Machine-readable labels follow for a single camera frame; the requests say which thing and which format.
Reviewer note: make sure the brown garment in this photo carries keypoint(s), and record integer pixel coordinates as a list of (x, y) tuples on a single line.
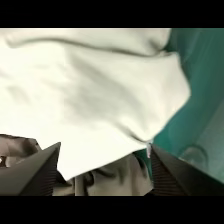
[(113, 181)]

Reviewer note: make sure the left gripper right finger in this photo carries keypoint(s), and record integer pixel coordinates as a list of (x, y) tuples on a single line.
[(180, 176)]

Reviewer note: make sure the white T-shirt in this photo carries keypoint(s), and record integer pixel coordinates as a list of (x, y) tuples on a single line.
[(86, 93)]

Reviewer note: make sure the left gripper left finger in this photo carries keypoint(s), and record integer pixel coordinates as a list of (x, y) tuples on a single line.
[(35, 175)]

